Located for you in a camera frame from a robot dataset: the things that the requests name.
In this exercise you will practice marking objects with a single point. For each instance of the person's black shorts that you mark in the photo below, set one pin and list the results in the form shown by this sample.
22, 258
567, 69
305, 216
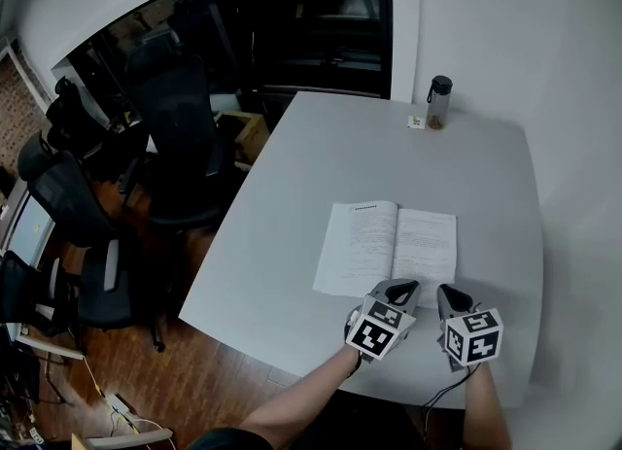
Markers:
369, 424

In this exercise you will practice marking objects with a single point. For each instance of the black mesh office chair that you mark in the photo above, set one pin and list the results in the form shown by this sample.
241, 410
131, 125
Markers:
19, 292

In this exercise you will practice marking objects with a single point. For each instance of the person's dark green shirt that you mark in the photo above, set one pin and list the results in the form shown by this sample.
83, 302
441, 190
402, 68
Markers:
228, 440

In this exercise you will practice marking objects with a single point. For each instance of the paper booklet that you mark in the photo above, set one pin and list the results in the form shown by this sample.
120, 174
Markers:
359, 244

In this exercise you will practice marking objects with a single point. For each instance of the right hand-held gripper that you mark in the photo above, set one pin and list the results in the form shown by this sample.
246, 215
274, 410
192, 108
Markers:
473, 338

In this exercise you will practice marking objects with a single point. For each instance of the grey table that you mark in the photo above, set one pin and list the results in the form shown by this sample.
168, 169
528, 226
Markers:
340, 156

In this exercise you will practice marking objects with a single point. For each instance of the small white card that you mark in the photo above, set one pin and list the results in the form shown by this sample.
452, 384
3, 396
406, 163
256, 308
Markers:
416, 122

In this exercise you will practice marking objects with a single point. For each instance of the cardboard box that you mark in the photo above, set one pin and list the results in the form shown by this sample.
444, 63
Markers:
252, 132

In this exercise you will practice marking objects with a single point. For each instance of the white wall pipe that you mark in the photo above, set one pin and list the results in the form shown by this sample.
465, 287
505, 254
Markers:
29, 69

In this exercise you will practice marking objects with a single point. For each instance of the person's left forearm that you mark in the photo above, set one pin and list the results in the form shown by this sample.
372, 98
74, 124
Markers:
301, 390

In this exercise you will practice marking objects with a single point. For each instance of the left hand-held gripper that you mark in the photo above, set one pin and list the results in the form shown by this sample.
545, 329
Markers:
376, 334

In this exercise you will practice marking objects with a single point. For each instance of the black office chair grey armrests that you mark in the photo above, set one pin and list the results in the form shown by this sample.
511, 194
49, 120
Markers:
68, 195

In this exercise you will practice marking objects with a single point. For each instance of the white power strip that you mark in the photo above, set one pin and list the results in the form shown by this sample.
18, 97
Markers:
119, 403

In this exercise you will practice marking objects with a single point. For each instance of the clear bottle with black cap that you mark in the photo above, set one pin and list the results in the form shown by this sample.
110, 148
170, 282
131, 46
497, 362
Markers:
438, 103

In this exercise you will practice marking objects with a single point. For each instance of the dark glass window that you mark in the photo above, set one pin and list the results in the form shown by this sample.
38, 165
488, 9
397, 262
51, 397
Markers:
316, 25

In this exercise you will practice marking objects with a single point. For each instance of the black high-back office chair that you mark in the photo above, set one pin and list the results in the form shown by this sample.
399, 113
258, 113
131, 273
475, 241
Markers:
180, 108

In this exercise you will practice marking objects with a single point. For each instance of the light blue desk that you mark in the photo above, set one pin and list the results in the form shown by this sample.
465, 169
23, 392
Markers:
31, 239

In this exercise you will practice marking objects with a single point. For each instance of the person's right forearm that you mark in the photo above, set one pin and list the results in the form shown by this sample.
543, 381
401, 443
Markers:
486, 409

